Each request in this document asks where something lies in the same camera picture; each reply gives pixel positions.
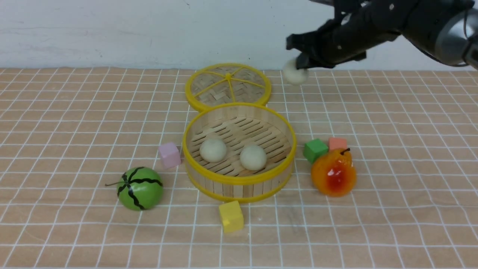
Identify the orange toy pear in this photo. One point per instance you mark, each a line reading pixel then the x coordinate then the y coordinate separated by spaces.
pixel 333 174

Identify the bamboo steamer lid yellow rim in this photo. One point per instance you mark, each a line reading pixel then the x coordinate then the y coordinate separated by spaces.
pixel 227 83

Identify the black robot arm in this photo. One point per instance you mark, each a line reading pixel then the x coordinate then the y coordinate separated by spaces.
pixel 443 30

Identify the white bun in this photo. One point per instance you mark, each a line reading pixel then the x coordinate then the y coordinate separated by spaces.
pixel 253 157
pixel 293 75
pixel 213 150

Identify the bamboo steamer tray yellow rim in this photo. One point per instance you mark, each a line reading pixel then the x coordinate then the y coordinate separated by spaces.
pixel 240 125

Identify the orange cube block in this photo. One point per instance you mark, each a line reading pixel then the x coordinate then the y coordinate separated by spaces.
pixel 337 143

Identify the green toy watermelon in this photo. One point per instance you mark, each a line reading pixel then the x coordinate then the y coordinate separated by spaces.
pixel 140 188

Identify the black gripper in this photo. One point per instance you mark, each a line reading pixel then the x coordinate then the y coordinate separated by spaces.
pixel 339 41

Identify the pink cube block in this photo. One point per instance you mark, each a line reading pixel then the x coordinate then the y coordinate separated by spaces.
pixel 170 155

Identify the checkered orange tablecloth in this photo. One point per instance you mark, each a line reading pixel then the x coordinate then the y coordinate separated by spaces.
pixel 65 133

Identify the yellow cube block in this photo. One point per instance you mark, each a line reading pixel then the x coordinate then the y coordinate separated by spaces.
pixel 231 217

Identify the green cube block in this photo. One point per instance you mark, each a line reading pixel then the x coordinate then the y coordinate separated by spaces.
pixel 314 149

